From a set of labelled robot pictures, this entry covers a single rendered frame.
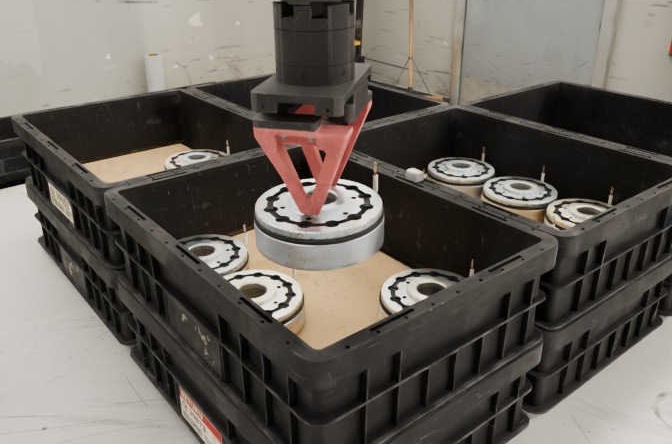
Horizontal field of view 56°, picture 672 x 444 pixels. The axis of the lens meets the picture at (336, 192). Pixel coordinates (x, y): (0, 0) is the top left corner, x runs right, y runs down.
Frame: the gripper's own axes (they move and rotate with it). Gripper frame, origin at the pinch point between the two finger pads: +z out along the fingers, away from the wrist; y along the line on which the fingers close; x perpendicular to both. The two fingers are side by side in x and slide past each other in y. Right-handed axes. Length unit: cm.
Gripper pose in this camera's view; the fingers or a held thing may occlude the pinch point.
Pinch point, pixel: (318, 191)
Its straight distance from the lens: 49.5
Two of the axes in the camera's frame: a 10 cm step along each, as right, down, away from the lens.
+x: 9.7, 0.9, -2.3
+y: -2.4, 4.0, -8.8
